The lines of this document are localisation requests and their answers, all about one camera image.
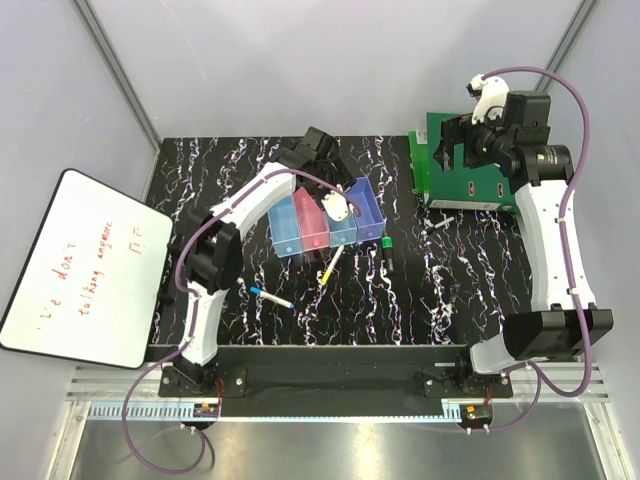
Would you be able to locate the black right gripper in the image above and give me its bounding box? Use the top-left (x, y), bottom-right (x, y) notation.
top-left (432, 106), bottom-right (514, 172)

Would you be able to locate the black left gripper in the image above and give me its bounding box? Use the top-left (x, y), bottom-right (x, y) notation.
top-left (305, 153), bottom-right (356, 211)

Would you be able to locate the pink bin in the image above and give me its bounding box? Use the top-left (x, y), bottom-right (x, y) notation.
top-left (293, 188), bottom-right (329, 251)

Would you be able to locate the light blue bin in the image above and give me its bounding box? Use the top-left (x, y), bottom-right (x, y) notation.
top-left (268, 196), bottom-right (303, 258)
top-left (326, 215), bottom-right (357, 248)

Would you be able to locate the purple bin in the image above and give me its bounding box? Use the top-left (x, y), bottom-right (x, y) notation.
top-left (348, 176), bottom-right (386, 242)

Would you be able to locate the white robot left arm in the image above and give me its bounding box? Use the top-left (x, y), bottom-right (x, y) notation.
top-left (173, 127), bottom-right (361, 396)

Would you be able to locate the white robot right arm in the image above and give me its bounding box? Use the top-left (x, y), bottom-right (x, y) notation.
top-left (434, 85), bottom-right (613, 397)

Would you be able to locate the small black silver pen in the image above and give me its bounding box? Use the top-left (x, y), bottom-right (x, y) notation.
top-left (423, 217), bottom-right (454, 236)

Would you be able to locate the yellow cap white marker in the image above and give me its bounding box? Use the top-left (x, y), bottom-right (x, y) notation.
top-left (320, 244), bottom-right (345, 286)

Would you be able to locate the green cap grey marker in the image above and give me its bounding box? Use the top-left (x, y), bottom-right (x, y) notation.
top-left (381, 236), bottom-right (395, 274)

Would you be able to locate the blue cap white marker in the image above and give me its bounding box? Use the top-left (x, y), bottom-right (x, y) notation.
top-left (250, 286), bottom-right (295, 309)

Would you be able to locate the white whiteboard red writing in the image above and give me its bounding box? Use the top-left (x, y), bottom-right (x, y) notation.
top-left (1, 169), bottom-right (173, 369)

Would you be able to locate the green ring binder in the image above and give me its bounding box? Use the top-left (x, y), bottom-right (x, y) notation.
top-left (408, 112), bottom-right (519, 213)

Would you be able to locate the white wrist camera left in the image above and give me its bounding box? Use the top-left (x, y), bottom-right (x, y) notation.
top-left (320, 191), bottom-right (351, 222)

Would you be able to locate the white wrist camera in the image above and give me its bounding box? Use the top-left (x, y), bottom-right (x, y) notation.
top-left (320, 191), bottom-right (351, 222)
top-left (467, 74), bottom-right (509, 125)

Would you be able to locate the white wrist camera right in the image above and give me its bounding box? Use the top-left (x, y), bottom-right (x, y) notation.
top-left (467, 74), bottom-right (509, 125)

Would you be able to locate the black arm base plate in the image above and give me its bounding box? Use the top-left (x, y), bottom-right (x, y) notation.
top-left (159, 345), bottom-right (513, 422)

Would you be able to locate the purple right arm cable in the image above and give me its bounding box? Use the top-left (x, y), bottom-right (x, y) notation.
top-left (469, 67), bottom-right (599, 432)

